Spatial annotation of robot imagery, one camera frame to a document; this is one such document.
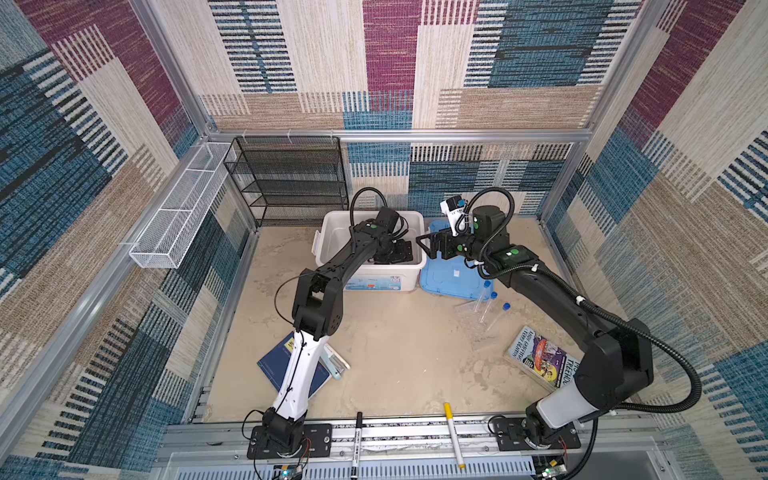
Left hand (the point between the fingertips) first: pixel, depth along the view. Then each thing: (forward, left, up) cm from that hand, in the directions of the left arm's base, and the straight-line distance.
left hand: (405, 254), depth 100 cm
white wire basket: (0, +72, +10) cm, 72 cm away
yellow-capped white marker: (-47, -9, -8) cm, 48 cm away
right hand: (-9, -5, +17) cm, 20 cm away
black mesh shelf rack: (+27, +41, +9) cm, 50 cm away
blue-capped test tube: (-17, -21, +7) cm, 28 cm away
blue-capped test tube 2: (-21, -23, +7) cm, 31 cm away
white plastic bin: (-9, +12, +2) cm, 15 cm away
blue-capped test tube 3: (-24, -25, +7) cm, 35 cm away
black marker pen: (-48, +14, -8) cm, 50 cm away
